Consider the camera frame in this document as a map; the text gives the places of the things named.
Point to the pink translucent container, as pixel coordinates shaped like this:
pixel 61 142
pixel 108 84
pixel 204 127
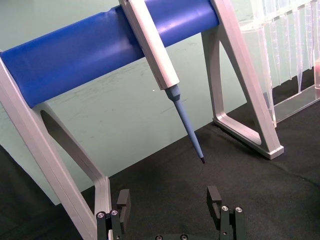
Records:
pixel 317 75

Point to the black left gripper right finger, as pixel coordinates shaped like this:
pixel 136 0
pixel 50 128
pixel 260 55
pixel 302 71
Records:
pixel 215 210

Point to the grey pipette with blue shaft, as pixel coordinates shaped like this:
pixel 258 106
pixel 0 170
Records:
pixel 155 50

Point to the grey stand with blue bar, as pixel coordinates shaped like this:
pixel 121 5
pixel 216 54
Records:
pixel 75 62

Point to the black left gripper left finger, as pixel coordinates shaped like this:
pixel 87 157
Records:
pixel 124 212

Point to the clear pipette tip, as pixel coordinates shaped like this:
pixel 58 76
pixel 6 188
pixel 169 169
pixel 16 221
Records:
pixel 310 45
pixel 288 50
pixel 276 55
pixel 299 65

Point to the black table cloth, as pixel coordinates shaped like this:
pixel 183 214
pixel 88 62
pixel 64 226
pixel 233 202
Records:
pixel 175 195

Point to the clear acrylic tip rack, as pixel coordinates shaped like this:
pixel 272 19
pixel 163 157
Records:
pixel 290 107

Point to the pale green wall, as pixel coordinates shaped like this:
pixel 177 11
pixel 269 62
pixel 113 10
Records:
pixel 112 115

